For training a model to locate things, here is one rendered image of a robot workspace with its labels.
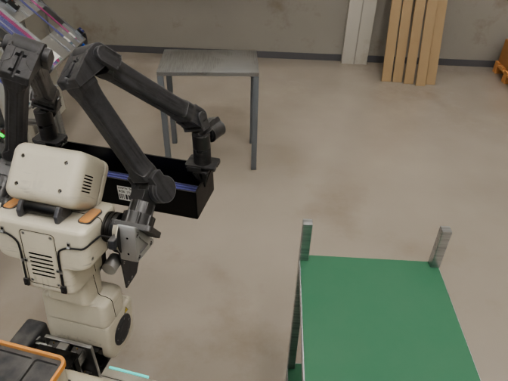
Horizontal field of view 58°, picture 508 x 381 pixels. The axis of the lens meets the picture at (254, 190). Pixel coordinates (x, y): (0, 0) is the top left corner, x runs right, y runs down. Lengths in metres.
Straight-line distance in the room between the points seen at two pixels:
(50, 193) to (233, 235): 1.91
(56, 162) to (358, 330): 0.92
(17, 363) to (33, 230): 0.36
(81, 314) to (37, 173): 0.49
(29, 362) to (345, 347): 0.83
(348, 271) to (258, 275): 1.32
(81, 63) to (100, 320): 0.77
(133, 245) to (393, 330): 0.75
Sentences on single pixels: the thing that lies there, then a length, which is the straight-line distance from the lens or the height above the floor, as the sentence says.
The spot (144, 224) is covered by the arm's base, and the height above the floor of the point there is 1.22.
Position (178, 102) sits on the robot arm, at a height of 1.42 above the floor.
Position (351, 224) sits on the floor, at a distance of 3.20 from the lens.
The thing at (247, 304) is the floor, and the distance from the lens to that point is 2.63.
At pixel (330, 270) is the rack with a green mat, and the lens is 1.50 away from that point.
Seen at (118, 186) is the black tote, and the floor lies 1.09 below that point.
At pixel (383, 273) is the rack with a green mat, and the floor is 0.95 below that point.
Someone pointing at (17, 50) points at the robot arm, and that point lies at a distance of 1.31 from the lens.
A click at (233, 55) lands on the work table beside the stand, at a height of 0.80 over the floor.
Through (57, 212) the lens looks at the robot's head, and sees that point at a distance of 1.26.
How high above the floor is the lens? 2.00
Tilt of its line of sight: 36 degrees down
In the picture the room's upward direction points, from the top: 2 degrees clockwise
